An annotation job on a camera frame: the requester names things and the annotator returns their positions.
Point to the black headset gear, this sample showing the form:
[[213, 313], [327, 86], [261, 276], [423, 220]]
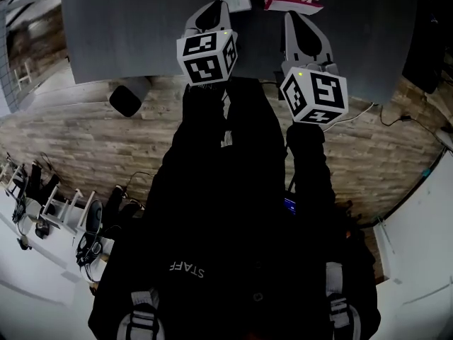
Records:
[[88, 253]]

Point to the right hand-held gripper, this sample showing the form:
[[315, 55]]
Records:
[[315, 96]]

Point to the black office chair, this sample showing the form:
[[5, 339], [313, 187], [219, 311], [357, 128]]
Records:
[[93, 216]]

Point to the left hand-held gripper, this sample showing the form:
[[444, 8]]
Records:
[[205, 59]]

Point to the small lit screen device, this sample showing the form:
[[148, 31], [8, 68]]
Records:
[[290, 205]]

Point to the white desk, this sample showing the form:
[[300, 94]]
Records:
[[35, 278]]

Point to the white tiled table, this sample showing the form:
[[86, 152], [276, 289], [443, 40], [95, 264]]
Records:
[[8, 66]]

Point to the person's left forearm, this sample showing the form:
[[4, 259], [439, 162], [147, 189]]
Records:
[[205, 119]]

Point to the person's black clothed body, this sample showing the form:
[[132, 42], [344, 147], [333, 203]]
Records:
[[230, 207]]

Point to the black waste bin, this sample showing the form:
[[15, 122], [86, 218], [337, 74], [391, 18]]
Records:
[[125, 101]]

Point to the person's right forearm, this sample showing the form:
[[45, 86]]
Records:
[[308, 161]]

